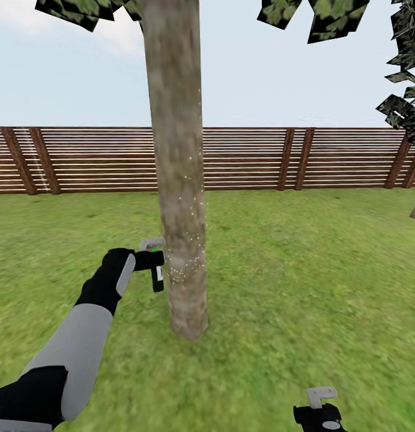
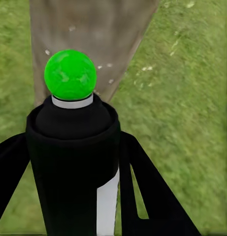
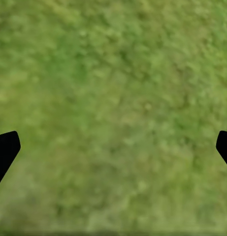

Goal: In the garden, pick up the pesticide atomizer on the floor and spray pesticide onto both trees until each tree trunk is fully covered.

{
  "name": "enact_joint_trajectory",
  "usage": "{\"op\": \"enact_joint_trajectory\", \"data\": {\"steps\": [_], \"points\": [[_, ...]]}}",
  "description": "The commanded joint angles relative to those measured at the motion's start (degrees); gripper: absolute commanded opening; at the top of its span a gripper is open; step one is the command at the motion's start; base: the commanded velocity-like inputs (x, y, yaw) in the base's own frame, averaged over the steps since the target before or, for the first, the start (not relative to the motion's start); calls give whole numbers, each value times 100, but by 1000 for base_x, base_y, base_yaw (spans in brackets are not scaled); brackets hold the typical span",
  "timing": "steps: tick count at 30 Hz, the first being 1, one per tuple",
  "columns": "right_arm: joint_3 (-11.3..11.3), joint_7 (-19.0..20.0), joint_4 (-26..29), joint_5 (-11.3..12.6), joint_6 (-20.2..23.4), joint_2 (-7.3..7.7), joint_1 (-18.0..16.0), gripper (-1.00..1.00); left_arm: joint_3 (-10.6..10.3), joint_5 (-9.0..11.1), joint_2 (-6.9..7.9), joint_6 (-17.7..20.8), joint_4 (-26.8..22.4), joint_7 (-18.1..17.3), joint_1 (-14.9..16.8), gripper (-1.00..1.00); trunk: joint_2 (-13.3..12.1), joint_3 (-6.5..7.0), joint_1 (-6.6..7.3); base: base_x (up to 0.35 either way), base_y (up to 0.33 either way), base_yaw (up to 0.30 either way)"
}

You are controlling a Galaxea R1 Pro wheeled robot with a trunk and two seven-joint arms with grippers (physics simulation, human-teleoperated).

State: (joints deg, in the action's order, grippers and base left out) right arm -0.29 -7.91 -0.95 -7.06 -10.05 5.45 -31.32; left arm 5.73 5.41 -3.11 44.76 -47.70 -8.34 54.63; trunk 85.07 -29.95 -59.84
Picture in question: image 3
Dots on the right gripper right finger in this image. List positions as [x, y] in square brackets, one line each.
[221, 145]

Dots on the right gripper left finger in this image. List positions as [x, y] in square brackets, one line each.
[9, 148]

